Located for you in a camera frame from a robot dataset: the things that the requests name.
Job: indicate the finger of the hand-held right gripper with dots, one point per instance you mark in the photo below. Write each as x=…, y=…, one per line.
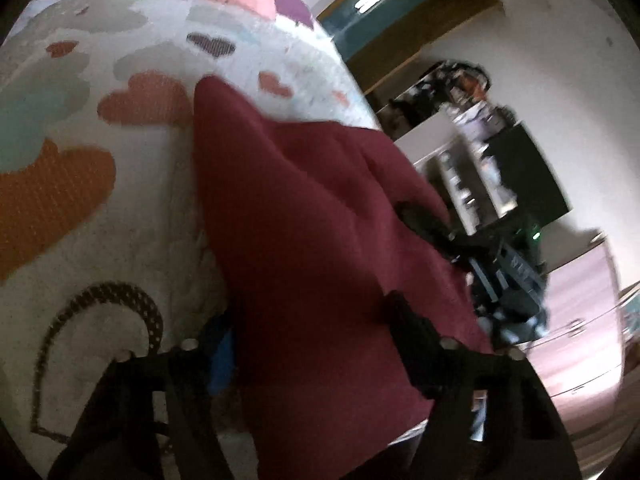
x=425, y=222

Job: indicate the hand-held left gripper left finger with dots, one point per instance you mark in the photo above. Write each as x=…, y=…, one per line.
x=222, y=365

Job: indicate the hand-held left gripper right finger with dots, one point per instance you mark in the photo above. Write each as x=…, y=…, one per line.
x=415, y=340

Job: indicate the maroon garment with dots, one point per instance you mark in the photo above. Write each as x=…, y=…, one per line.
x=310, y=240

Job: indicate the pink drawer cabinet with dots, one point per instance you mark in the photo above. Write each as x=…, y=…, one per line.
x=585, y=310

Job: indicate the white shelf unit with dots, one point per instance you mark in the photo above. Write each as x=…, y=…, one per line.
x=425, y=135

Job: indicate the black screen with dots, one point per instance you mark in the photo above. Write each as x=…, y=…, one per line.
x=530, y=175

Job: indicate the teal door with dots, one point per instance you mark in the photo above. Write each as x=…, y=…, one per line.
x=350, y=30

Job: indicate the heart printed blanket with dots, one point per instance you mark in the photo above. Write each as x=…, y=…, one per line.
x=100, y=185

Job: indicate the purple pillow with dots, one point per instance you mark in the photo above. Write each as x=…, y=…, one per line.
x=292, y=5

